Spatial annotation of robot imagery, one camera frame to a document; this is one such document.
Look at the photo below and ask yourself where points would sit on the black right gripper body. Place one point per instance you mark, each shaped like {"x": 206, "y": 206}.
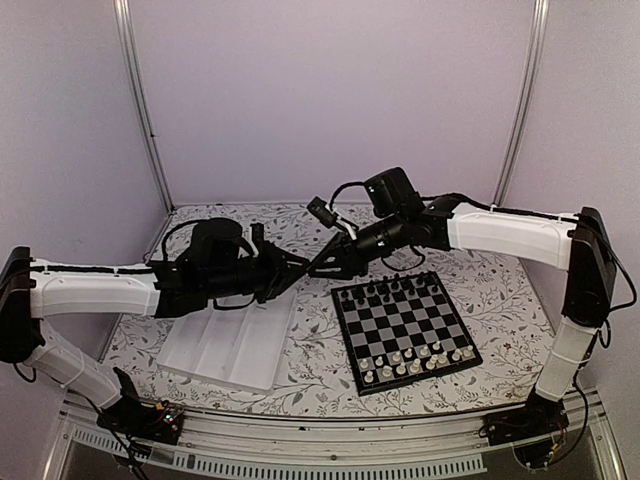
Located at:
{"x": 394, "y": 237}

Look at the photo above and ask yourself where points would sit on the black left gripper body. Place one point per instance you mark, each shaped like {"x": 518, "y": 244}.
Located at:
{"x": 240, "y": 281}

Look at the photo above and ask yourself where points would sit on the white plastic tray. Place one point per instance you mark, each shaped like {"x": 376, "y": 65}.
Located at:
{"x": 236, "y": 349}

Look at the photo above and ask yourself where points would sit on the black white chessboard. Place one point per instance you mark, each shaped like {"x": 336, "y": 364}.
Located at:
{"x": 393, "y": 314}

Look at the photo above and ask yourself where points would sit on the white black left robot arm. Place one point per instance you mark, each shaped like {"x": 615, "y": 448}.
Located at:
{"x": 33, "y": 290}

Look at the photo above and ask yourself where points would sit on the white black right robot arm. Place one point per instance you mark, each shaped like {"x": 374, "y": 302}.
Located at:
{"x": 574, "y": 243}

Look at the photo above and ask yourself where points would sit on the floral patterned table mat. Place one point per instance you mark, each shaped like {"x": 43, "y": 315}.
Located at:
{"x": 492, "y": 293}

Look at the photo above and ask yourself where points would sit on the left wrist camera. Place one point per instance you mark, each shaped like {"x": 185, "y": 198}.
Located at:
{"x": 256, "y": 238}

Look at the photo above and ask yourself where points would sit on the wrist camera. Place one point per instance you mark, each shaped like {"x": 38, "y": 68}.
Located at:
{"x": 256, "y": 238}
{"x": 346, "y": 229}

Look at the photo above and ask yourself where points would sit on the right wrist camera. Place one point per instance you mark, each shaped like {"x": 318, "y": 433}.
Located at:
{"x": 346, "y": 229}

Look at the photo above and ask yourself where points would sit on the aluminium front rail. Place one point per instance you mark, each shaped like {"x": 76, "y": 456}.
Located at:
{"x": 230, "y": 445}

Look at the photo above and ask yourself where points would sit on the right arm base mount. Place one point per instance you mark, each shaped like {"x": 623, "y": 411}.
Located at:
{"x": 539, "y": 424}

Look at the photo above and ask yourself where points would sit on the right aluminium frame post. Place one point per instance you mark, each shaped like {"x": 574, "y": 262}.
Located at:
{"x": 534, "y": 53}

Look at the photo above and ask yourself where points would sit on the aluminium frame post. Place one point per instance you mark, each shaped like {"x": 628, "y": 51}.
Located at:
{"x": 125, "y": 28}
{"x": 534, "y": 53}

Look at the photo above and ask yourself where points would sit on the left aluminium frame post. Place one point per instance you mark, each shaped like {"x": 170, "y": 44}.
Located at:
{"x": 125, "y": 28}

